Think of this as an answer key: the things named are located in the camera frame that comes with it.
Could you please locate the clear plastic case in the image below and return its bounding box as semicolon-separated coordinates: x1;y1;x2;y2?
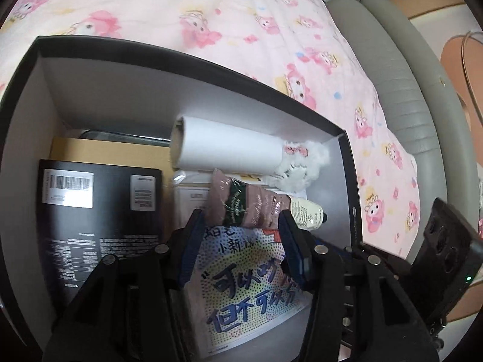
68;128;172;146

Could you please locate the dark purple product box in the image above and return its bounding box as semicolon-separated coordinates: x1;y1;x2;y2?
37;159;178;310

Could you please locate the thin looped cable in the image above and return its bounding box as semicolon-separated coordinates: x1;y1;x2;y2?
458;30;483;129

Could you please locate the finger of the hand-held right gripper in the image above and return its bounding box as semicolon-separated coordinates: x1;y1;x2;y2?
343;244;414;284

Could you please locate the black cardboard box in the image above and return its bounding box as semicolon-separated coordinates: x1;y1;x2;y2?
0;35;365;348

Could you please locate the white paper roll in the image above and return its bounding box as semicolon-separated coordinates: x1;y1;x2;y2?
171;116;287;178

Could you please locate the cartoon bead art packet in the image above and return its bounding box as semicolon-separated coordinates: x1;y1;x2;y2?
171;171;314;360

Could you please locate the white plush toy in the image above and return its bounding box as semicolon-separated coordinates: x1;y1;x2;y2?
270;139;331;193

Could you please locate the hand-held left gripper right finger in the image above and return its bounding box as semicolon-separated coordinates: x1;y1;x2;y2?
278;208;442;362

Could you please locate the grey padded bed frame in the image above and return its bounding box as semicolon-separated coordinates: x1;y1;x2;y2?
325;0;476;265

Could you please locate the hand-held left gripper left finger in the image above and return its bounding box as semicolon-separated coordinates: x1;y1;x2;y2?
41;208;206;362

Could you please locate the small white tube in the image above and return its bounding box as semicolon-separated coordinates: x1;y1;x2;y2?
289;196;328;230

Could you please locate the pink printed blanket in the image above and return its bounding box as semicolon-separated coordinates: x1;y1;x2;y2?
0;0;421;261

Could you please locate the yellow screen protector packet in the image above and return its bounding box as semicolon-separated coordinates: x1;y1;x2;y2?
49;137;265;185

